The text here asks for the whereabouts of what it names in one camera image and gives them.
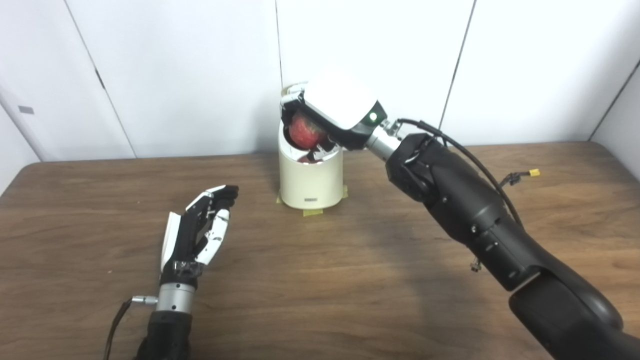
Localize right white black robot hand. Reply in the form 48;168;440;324
280;75;388;163

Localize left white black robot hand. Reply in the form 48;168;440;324
159;184;240;288

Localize red apple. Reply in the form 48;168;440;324
289;111;328;150

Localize cream-colored round bin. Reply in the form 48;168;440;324
278;82;346;210

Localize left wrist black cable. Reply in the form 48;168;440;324
103;296;159;360

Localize black cable yellow connector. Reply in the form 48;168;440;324
497;169;541;188

